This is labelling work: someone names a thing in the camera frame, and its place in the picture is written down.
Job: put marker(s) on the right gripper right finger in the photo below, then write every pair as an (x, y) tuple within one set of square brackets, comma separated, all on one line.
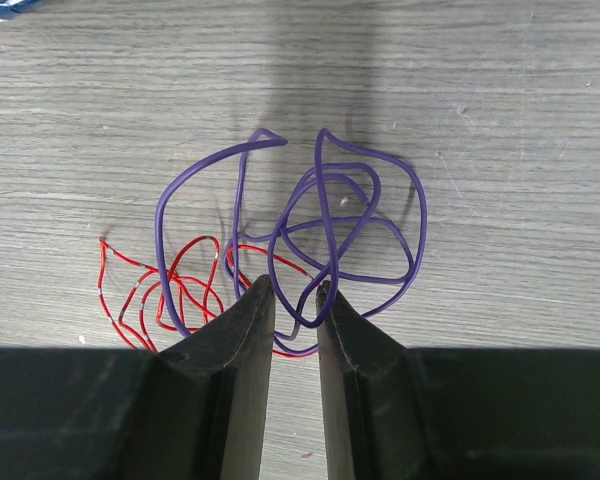
[(393, 412)]

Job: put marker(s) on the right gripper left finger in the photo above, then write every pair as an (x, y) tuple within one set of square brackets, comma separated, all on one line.
[(193, 411)]

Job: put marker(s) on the blue Doritos chip bag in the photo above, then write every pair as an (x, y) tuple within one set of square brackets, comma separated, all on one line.
[(10, 9)]

